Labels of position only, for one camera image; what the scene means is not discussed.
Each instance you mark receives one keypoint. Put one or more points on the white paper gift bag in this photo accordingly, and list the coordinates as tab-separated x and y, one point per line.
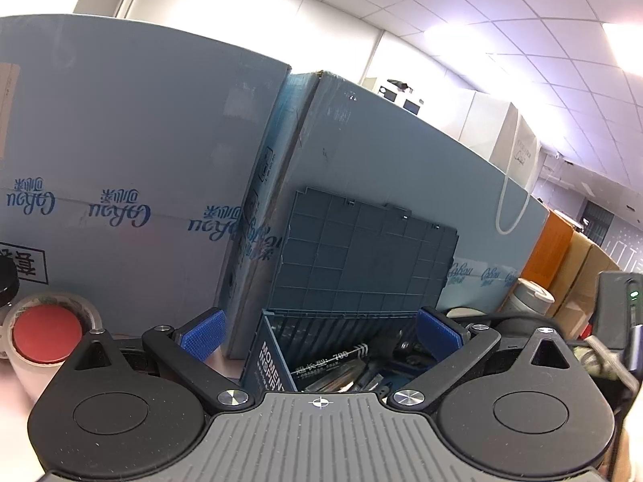
516	154

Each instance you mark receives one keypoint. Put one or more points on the grey white travel mug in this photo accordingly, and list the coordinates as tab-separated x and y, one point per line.
528	296

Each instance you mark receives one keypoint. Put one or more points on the tape roll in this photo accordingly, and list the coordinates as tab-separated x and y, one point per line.
85	310

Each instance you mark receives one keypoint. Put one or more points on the dark blue plastic storage box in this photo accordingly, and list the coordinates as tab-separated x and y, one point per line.
346	273

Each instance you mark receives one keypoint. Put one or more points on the brown cardboard box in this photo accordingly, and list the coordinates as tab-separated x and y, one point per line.
574	286

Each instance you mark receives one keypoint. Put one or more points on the white striped ceramic bowl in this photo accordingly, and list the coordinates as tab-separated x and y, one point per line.
462	312

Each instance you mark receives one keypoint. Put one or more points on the orange cardboard box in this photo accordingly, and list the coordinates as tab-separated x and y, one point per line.
549	251

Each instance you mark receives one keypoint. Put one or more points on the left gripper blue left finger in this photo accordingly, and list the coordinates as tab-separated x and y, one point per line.
181	353

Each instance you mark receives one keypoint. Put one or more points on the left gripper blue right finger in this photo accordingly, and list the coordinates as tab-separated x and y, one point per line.
460	353

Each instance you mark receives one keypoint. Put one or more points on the person hand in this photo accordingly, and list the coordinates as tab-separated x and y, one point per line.
622	467

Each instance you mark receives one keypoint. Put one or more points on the large blue cardboard box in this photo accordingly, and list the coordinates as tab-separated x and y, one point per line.
329	134

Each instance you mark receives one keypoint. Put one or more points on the red cap white bottle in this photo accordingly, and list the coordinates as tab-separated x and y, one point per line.
39	338

